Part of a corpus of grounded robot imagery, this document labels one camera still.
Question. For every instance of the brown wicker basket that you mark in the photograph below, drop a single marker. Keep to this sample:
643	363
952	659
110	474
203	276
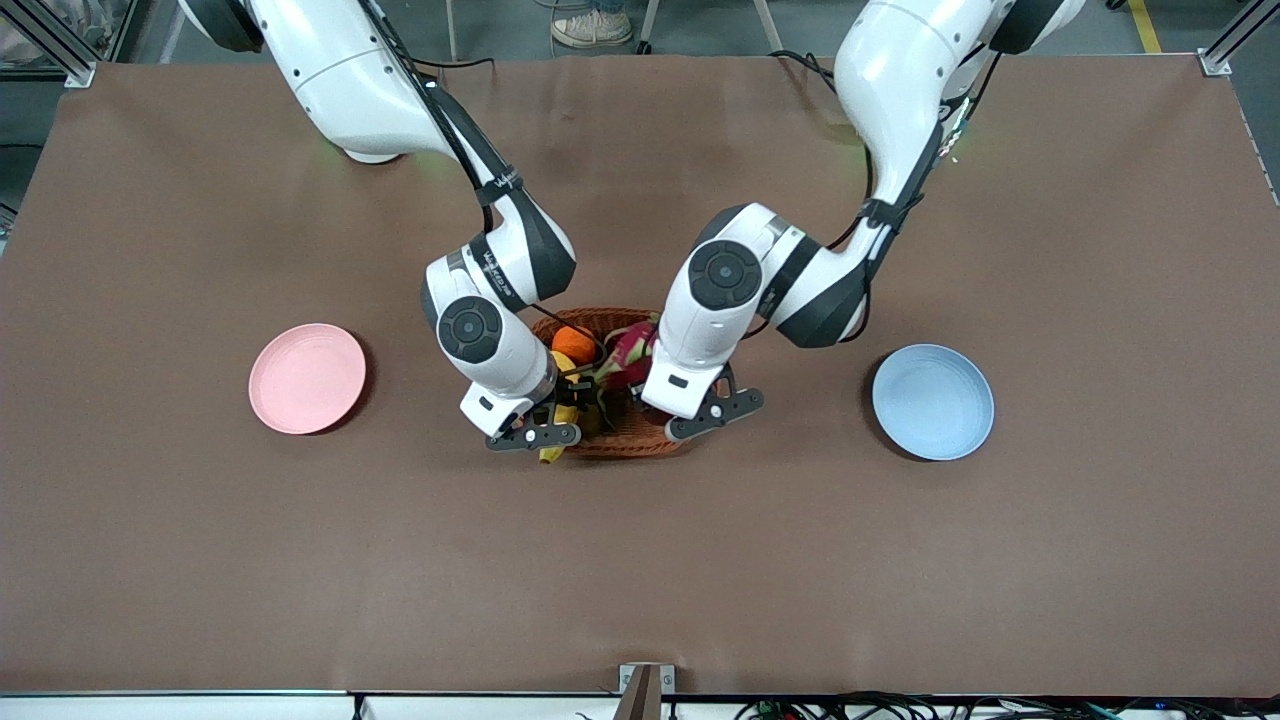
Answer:
625	440

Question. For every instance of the grey metal leg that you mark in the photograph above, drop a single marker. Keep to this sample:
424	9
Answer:
451	30
768	25
650	25

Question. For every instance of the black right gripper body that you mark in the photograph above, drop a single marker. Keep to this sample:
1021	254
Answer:
572	393

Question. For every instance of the grey metal bracket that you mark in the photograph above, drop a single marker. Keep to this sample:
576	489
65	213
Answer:
645	690

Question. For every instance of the orange fruit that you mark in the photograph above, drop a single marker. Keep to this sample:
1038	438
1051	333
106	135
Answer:
572	343

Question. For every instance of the pink dragon fruit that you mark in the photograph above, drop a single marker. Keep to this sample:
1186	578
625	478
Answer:
630	355

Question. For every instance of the yellow banana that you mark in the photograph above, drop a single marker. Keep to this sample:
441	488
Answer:
552	445

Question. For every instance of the white sneaker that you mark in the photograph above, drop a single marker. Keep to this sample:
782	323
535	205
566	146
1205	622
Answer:
592	28

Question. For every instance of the aluminium frame post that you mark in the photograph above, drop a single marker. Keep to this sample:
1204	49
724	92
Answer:
75	70
1215	60

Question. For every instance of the blue round plate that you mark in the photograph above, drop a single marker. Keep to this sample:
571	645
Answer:
933	402

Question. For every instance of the pink round plate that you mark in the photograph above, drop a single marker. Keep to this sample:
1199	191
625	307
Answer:
307	378

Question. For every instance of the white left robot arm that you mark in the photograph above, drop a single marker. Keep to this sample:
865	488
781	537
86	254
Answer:
900	90

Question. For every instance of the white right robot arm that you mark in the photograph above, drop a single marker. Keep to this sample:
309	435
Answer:
350	80

